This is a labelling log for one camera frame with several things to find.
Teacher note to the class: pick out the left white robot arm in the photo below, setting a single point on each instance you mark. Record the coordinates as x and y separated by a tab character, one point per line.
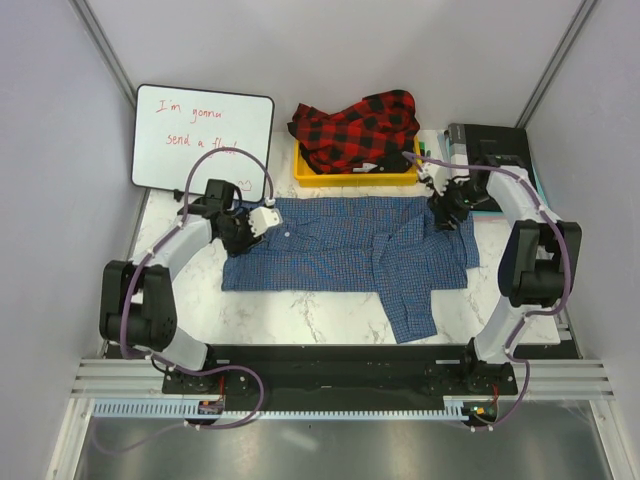
138	310

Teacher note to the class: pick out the white dry-erase board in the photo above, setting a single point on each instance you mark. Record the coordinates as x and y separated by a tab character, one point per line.
175	126

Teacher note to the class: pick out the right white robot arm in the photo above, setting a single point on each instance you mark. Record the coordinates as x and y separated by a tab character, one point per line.
537	269

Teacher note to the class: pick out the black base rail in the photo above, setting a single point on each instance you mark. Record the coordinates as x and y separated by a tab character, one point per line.
344	377

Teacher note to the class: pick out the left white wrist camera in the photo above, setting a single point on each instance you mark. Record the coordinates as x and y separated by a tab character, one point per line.
263	218

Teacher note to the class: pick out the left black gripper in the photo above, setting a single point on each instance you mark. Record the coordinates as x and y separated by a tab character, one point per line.
248	242

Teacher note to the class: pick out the white slotted cable duct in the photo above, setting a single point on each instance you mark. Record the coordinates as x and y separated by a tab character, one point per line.
195	409

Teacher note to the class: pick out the yellow plastic bin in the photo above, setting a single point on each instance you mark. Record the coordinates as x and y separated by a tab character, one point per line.
308	179

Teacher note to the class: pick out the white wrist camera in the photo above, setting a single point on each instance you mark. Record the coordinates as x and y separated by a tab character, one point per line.
263	218
434	176

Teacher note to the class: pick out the black notebook stack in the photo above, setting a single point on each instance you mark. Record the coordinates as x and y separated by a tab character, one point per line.
500	140

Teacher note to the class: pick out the red black plaid shirt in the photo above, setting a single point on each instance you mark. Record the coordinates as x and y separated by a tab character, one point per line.
370	136

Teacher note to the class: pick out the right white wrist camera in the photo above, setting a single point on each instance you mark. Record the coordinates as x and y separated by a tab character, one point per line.
434	176

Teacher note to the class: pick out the blue checkered long sleeve shirt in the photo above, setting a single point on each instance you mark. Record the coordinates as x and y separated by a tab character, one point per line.
389	246

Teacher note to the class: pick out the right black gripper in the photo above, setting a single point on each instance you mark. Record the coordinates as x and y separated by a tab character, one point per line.
441	208

